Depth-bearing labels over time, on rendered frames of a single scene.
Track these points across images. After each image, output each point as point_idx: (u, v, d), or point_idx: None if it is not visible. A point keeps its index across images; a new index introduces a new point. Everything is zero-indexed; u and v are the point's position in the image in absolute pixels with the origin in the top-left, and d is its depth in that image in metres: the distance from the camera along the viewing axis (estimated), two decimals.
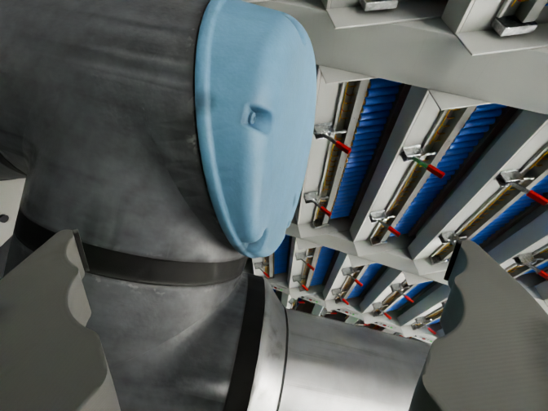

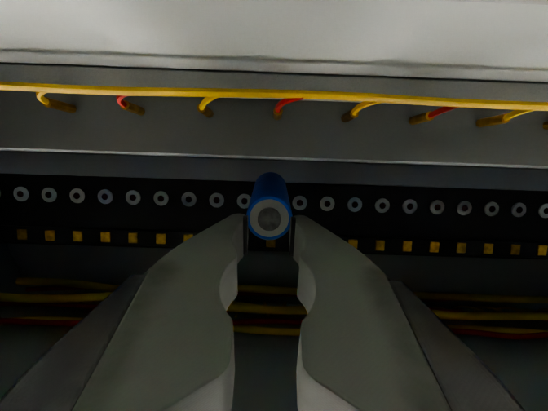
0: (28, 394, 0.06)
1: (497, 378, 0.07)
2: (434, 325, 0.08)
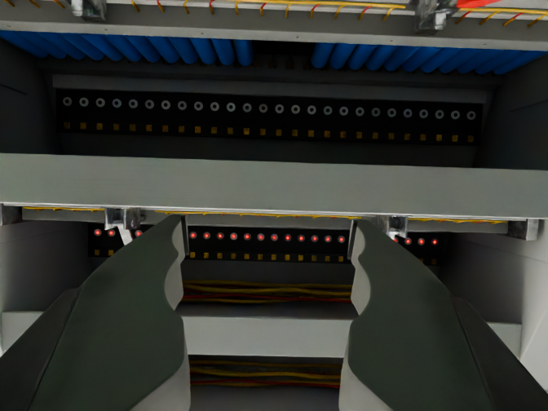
0: None
1: None
2: (497, 350, 0.07)
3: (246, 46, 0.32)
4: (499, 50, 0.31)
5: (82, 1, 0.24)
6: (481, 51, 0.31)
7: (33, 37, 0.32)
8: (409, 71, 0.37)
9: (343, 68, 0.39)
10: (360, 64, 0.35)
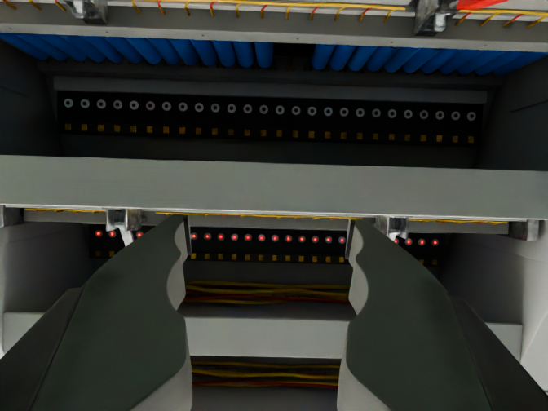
0: None
1: None
2: (494, 349, 0.07)
3: (245, 48, 0.32)
4: (499, 50, 0.31)
5: (84, 3, 0.24)
6: (481, 52, 0.31)
7: (35, 39, 0.32)
8: (409, 72, 0.37)
9: (343, 69, 0.39)
10: (360, 65, 0.35)
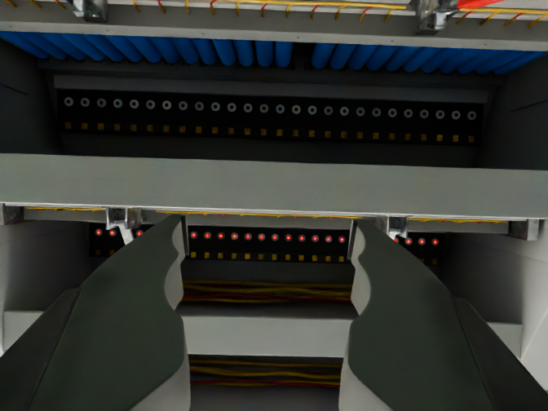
0: None
1: None
2: (497, 350, 0.07)
3: (245, 46, 0.32)
4: (500, 50, 0.31)
5: (84, 2, 0.24)
6: (482, 51, 0.31)
7: (35, 37, 0.32)
8: (409, 71, 0.37)
9: (344, 68, 0.39)
10: (360, 64, 0.35)
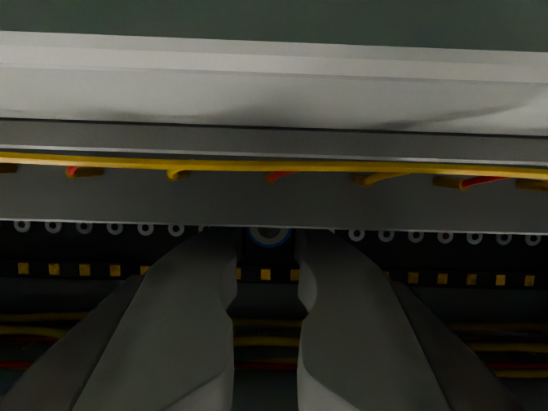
0: (27, 395, 0.06)
1: (497, 379, 0.06)
2: (435, 325, 0.08)
3: None
4: None
5: None
6: None
7: None
8: None
9: None
10: None
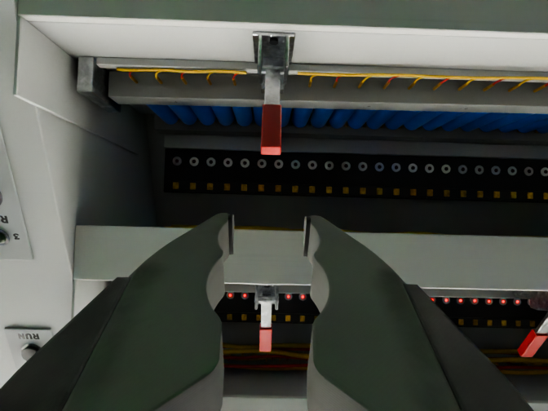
0: (11, 402, 0.06)
1: (513, 387, 0.06)
2: (448, 330, 0.08)
3: (394, 114, 0.31)
4: None
5: (278, 78, 0.23)
6: None
7: (183, 108, 0.32)
8: (544, 132, 0.36)
9: None
10: (498, 127, 0.35)
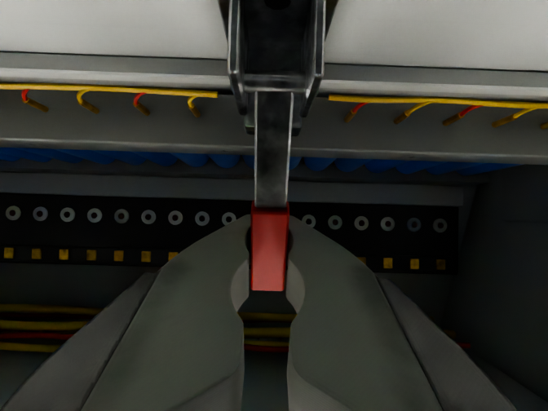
0: (41, 387, 0.06)
1: (483, 372, 0.07)
2: (422, 322, 0.08)
3: None
4: None
5: None
6: None
7: None
8: (315, 170, 0.22)
9: None
10: (225, 164, 0.21)
